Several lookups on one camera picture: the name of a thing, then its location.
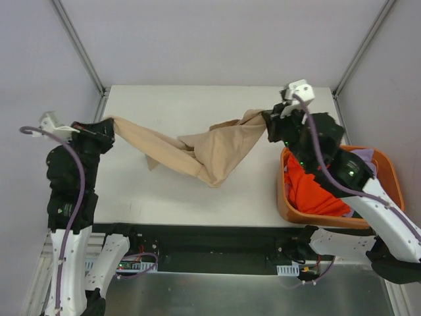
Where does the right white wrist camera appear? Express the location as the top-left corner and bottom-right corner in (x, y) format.
(280, 79), (315, 105)

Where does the right aluminium frame post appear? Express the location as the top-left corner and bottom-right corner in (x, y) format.
(332, 0), (401, 99)

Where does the left aluminium frame post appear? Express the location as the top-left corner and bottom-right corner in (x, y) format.
(51, 0), (111, 98)

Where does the orange t-shirt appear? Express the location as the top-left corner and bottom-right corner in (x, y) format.
(284, 155), (353, 217)

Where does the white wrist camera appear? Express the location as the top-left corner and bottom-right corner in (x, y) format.
(280, 79), (315, 105)
(39, 111), (79, 141)

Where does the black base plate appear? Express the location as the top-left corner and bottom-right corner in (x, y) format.
(91, 223), (376, 274)

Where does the white cable duct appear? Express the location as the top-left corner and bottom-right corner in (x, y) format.
(276, 264), (300, 277)
(85, 259), (158, 274)

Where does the lavender t-shirt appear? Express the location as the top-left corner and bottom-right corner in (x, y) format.
(283, 147), (376, 219)

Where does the aluminium frame post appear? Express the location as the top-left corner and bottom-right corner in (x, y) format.
(332, 0), (401, 99)
(51, 0), (111, 98)

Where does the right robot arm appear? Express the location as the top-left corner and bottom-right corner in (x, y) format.
(262, 103), (420, 284)

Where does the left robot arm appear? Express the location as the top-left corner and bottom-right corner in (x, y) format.
(44, 118), (139, 315)

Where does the left white cable duct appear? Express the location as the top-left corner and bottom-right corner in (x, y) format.
(85, 259), (158, 274)

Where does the right white cable duct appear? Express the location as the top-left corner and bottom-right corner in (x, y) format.
(276, 264), (300, 277)

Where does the beige t-shirt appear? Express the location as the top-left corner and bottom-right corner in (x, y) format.
(109, 109), (266, 188)

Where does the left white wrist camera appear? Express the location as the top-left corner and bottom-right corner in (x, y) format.
(39, 111), (79, 141)

